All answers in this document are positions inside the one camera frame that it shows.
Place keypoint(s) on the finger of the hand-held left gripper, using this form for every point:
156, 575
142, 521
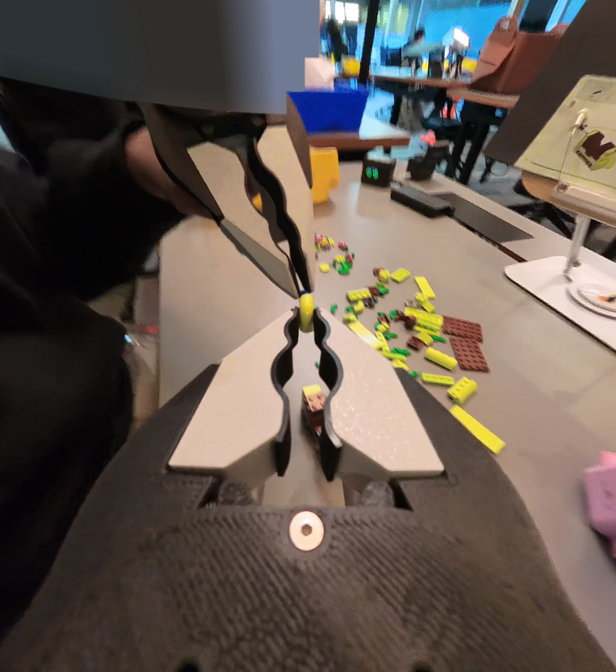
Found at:
297, 173
234, 199

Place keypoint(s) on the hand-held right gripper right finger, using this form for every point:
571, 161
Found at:
386, 420

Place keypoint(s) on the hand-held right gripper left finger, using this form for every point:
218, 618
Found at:
229, 420

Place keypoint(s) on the brown brick assembly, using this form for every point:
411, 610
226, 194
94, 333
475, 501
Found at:
316, 409

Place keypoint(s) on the small lime green brick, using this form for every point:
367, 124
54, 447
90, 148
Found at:
312, 391

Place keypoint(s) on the white book stand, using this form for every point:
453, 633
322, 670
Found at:
544, 283

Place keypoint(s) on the instruction booklet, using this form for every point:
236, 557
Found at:
549, 152

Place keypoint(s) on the person's left forearm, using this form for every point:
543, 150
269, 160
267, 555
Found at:
77, 183

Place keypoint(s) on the person's left hand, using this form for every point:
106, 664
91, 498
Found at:
150, 168

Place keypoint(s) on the yellow plastic bin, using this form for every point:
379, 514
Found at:
323, 176

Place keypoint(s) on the blue plastic bin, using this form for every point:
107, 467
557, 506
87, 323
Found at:
329, 110

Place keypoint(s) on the scattered green leaf pieces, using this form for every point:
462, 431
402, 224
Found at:
400, 350

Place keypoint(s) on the wooden side desk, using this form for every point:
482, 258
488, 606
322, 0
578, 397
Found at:
360, 139

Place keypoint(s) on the black charger green lights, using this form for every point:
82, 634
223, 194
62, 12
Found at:
378, 173

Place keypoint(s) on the scattered small brown pieces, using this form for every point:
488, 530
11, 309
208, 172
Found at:
415, 344

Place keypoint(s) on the scattered lime green bricks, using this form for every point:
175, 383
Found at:
478, 430

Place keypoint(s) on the pile of small flower pieces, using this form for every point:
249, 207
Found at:
344, 267

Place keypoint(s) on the brown studded plate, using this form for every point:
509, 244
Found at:
463, 328
469, 354

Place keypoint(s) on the flat black box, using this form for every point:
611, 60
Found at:
418, 199

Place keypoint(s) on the black upright box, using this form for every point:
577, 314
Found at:
426, 162

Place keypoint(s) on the black pole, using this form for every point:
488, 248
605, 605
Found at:
368, 42

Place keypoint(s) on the background wooden desk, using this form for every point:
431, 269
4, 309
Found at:
418, 81

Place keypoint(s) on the pink brick flower pot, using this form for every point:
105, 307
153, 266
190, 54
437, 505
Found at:
612, 498

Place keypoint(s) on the brown paper bag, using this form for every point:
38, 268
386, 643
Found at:
518, 63

